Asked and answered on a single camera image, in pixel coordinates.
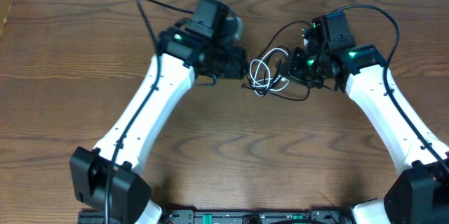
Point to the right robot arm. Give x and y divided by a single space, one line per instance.
420 193

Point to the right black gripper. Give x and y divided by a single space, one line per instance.
292 67

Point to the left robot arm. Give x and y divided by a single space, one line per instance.
108 178

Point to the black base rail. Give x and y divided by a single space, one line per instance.
249 217

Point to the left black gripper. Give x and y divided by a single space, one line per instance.
240 64

